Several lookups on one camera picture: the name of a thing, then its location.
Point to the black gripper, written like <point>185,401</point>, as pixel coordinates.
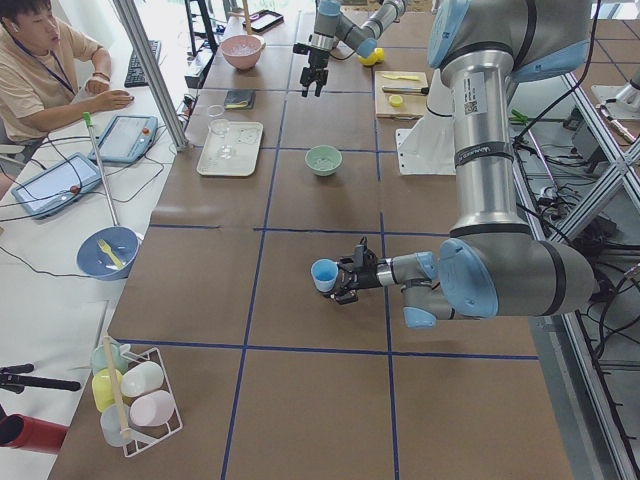
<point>316,61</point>
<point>365,278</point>

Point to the light blue cup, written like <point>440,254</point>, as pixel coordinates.
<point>324,273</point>

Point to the green bowl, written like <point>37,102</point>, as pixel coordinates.
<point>323,160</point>

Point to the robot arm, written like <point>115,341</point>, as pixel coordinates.
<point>490,265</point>
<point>332,25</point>

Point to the pink bowl with ice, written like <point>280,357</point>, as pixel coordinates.
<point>242,51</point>

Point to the large blue bowl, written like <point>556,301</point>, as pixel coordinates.
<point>94,263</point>

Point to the yellow fork in bowl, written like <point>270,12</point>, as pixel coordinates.
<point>107,250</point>

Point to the yellow lemon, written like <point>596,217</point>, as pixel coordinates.
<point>376,57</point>

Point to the steel muddler rod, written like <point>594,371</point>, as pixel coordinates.
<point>406,90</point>

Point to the folded grey cloth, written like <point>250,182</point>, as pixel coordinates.
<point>239,99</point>

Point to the lemon half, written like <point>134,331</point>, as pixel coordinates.
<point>395,100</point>

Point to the wooden cutting board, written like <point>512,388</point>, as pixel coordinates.
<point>413,107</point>

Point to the cream bear serving tray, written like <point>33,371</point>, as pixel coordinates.
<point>234,154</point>

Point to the yellow plastic knife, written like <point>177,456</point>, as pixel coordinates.
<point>401,77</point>

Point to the clear wine glass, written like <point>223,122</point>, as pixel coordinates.
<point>219,126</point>

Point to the blue teach pendant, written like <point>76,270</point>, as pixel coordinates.
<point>126,138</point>

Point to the white upturned cup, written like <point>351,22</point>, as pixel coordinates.
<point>141,379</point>

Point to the pink upturned cup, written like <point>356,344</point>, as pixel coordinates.
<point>152,409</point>

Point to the green upturned cup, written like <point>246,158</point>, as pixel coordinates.
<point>119,352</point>

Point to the yellow upturned cup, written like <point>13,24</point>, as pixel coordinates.
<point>102,390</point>

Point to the person in pink shirt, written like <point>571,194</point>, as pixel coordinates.
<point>51,73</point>

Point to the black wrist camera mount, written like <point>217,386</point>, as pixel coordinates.
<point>301,48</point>

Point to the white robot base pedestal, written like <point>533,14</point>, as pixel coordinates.
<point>428,147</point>

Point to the white wire cup rack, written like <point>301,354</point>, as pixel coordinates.
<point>134,397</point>

